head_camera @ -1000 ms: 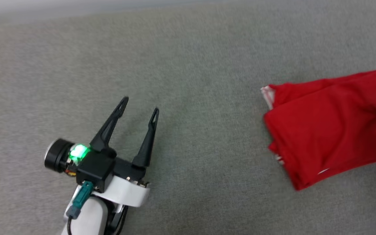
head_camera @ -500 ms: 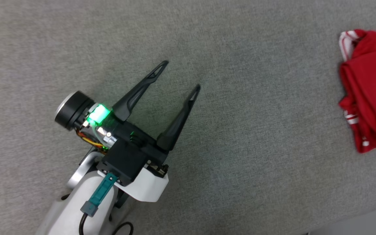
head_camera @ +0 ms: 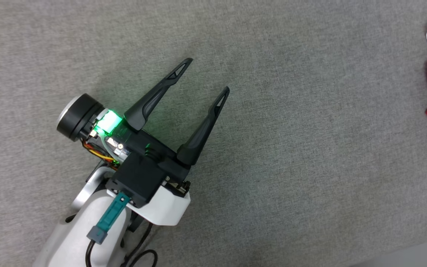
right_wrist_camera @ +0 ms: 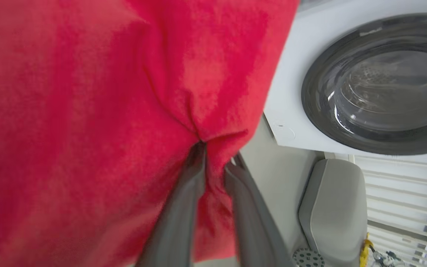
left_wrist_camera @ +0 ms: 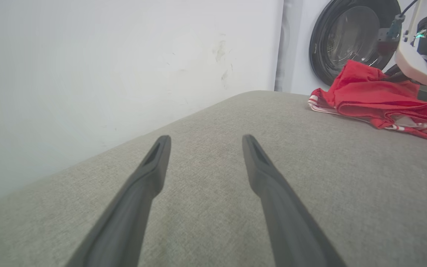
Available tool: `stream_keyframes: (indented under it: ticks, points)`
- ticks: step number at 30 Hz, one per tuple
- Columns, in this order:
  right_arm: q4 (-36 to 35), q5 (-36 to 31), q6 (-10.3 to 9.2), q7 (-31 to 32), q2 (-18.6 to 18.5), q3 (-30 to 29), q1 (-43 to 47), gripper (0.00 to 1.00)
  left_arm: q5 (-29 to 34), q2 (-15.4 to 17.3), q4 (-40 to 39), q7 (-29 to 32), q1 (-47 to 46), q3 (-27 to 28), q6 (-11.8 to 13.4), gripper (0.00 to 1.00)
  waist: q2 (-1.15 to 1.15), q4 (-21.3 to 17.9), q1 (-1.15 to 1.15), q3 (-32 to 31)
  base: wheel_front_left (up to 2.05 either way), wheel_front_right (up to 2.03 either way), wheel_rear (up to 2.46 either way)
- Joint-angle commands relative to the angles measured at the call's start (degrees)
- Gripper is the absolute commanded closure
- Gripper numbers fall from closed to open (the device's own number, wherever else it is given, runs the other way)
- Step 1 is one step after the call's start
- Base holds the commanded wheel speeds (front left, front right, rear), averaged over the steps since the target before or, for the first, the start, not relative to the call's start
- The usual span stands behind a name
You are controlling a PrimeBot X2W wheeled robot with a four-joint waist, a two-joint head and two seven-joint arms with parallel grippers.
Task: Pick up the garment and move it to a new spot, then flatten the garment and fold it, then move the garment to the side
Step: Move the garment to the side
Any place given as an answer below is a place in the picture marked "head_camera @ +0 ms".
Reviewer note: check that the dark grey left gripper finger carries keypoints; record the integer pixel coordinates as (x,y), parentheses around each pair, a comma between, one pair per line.
(200,137)

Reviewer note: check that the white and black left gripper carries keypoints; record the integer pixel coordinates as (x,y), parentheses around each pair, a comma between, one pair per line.
(80,116)

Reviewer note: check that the white and grey left arm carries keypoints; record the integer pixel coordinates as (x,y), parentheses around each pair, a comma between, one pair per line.
(72,237)

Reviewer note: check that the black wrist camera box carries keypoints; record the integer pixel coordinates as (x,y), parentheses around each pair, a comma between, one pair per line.
(139,178)

